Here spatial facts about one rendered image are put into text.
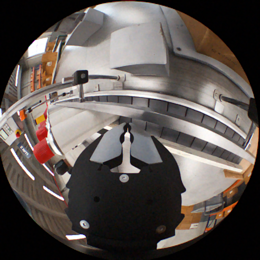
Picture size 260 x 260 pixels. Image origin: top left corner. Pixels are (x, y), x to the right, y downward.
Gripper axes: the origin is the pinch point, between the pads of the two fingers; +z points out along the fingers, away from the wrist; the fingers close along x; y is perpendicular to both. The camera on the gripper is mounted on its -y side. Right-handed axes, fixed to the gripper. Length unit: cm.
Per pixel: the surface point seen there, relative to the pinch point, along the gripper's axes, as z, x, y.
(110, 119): 3.8, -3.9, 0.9
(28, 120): 179, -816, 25
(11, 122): -10, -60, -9
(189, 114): -0.2, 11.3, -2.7
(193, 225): -150, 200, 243
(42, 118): 6.2, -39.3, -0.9
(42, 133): -4.2, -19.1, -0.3
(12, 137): -13, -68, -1
